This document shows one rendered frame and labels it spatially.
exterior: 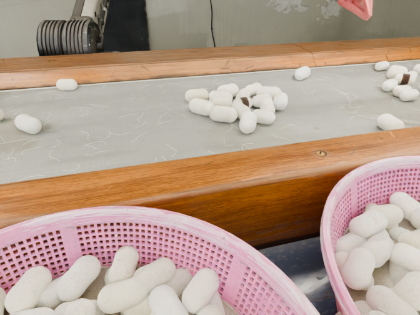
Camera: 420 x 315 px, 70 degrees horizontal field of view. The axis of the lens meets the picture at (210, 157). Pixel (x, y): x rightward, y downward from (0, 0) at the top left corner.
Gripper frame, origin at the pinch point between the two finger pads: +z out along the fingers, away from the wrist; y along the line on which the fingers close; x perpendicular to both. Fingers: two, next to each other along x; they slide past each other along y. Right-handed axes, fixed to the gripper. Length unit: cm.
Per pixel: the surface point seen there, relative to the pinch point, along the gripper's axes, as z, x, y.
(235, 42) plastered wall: -118, 157, 43
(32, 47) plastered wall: -125, 159, -110
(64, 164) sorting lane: 25, -8, -55
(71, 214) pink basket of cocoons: 33, -18, -53
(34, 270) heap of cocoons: 36, -17, -56
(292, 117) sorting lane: 22.2, -5.6, -25.9
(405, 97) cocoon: 21.1, -5.8, -6.1
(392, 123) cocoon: 27.0, -11.7, -16.6
